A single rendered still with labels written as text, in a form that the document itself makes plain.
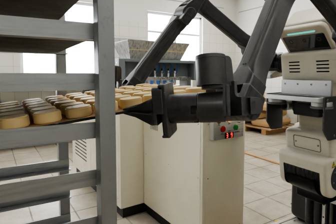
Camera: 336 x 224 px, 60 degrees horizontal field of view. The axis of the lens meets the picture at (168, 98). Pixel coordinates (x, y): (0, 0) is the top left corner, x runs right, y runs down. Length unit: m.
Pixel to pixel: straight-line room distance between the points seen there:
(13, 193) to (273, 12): 0.62
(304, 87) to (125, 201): 1.53
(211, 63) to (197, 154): 1.19
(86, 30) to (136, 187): 1.85
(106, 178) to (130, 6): 5.45
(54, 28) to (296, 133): 1.07
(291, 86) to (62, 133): 1.00
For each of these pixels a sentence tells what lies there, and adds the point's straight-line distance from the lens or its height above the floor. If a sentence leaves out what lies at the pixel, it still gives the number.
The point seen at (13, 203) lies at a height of 0.68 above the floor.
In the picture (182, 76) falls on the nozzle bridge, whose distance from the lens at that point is 2.46.
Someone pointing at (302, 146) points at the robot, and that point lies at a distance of 1.35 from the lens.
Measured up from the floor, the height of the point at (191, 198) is 0.34.
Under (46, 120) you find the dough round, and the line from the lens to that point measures 0.57.
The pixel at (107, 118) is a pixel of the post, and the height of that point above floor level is 0.99.
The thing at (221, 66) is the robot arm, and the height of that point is 1.08.
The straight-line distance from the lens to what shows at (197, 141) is 1.67.
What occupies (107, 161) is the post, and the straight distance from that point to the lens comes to 0.55.
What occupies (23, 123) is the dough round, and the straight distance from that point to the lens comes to 0.57.
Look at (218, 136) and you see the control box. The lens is 1.66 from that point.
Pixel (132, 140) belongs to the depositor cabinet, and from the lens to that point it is 2.18.
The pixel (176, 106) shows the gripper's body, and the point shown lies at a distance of 0.54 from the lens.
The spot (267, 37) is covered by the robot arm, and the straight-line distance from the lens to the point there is 0.67.
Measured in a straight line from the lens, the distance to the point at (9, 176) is 0.99.
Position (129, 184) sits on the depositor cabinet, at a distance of 2.26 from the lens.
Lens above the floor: 1.06
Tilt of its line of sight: 5 degrees down
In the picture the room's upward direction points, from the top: straight up
